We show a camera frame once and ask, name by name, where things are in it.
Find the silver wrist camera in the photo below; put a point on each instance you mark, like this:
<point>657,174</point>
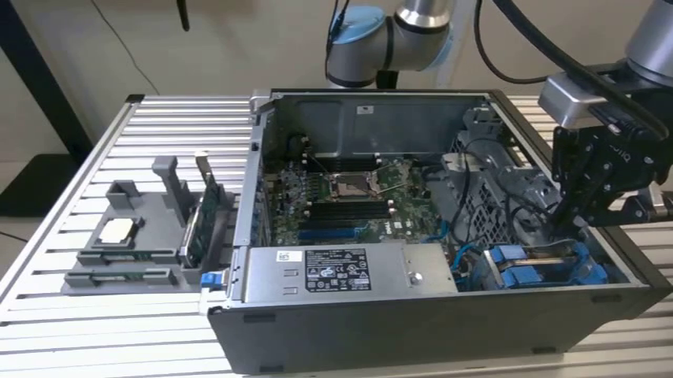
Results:
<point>568,98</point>

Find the green graphics card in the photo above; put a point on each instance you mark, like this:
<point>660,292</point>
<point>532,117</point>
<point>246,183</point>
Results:
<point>207,212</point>

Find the silver power supply unit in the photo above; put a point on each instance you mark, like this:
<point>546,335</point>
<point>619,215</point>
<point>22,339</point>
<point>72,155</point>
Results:
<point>263,275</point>

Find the blue expansion slot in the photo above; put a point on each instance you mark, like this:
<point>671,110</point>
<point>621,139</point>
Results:
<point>334,234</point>

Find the grey metal disk bay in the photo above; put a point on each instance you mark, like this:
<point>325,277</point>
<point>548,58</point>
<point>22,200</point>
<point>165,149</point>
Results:
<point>473,189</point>

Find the black stand pole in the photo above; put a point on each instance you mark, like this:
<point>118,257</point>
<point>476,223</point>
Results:
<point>36,78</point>

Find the blue disk carrier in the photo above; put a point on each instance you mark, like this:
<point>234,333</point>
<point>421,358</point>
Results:
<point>521,276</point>

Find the green RAM stick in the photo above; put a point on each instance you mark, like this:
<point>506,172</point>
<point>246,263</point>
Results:
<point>126,256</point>
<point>120,275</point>

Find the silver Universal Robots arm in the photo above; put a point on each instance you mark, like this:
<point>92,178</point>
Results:
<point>362,51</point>

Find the silver CPU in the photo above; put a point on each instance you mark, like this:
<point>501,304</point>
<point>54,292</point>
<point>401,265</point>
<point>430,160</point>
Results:
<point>116,231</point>

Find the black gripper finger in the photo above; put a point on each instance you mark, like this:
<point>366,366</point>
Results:
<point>576,177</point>
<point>623,210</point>

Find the CPU socket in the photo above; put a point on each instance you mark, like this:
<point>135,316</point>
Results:
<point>345,184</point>

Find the green motherboard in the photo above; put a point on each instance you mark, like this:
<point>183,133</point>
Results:
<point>405,208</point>

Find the black open PC case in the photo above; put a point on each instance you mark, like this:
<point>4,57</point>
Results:
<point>400,338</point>

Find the grey parts rack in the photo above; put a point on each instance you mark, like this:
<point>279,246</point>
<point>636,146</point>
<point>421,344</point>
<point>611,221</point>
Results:
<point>158,220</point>

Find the blue case latch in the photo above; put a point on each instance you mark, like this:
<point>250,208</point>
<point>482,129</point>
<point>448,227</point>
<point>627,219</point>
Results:
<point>210,281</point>

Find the white label sticker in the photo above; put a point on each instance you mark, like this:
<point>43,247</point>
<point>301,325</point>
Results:
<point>365,110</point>

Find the black hanging antenna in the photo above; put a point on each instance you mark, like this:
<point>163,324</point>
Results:
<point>183,13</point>

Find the black stand base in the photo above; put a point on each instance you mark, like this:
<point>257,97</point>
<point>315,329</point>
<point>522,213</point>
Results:
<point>31,185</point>

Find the black case fan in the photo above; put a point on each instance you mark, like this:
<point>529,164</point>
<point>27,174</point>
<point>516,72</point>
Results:
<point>297,145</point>

